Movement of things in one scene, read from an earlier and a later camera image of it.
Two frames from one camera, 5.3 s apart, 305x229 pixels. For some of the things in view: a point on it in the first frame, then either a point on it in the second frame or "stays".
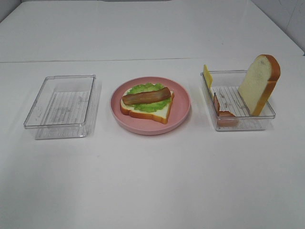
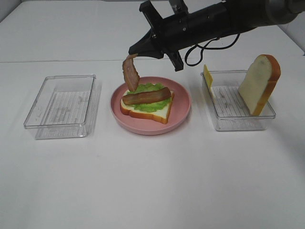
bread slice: x=259 y=84 stays
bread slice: x=161 y=115 stays
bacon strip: x=224 y=119 -> x=130 y=74
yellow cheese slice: x=209 y=79 stays
